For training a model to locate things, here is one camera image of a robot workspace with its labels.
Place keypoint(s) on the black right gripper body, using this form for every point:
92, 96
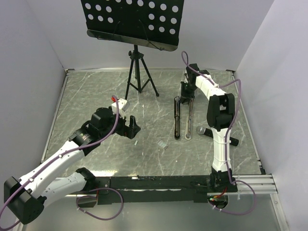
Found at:
187, 91

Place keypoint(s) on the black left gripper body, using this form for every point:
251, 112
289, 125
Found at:
121, 129

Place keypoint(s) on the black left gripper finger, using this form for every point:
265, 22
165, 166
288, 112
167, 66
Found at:
134, 131
132, 122

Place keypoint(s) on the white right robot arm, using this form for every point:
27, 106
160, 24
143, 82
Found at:
219, 117

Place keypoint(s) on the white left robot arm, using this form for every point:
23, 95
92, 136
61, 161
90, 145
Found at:
28, 195

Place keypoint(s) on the small open staple box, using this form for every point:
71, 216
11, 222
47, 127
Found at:
162, 144

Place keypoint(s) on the black microphone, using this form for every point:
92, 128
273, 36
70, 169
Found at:
215, 134

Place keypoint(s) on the black tripod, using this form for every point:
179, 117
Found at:
137, 57

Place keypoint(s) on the black perforated music stand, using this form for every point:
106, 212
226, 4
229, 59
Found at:
149, 23

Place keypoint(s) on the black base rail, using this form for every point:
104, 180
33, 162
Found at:
147, 189

